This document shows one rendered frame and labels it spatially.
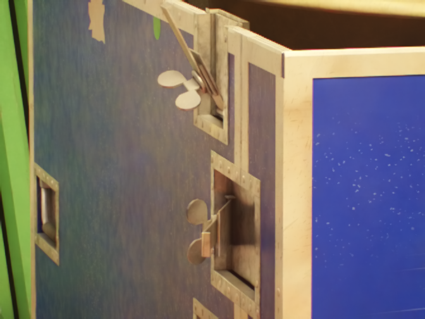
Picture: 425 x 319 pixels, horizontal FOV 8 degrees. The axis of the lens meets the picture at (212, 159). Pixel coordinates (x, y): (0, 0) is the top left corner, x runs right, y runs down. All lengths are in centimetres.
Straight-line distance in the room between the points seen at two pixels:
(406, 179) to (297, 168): 10
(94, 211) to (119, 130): 17
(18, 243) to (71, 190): 149
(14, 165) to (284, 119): 242
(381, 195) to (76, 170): 89
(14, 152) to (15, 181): 5
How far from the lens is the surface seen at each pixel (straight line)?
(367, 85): 243
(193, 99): 262
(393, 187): 245
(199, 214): 260
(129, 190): 301
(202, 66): 263
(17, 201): 480
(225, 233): 261
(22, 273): 480
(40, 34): 347
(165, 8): 262
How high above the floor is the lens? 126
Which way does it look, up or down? 9 degrees down
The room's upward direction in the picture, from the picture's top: straight up
